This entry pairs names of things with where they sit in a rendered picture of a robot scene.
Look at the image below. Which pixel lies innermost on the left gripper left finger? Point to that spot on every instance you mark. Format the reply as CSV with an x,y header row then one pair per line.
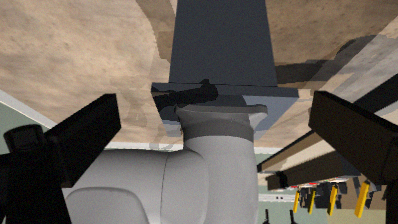
x,y
40,164

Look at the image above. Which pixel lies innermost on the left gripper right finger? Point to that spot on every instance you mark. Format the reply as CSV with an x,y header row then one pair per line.
x,y
366,140

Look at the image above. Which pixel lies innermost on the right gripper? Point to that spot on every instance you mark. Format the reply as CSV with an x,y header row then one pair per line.
x,y
291,216

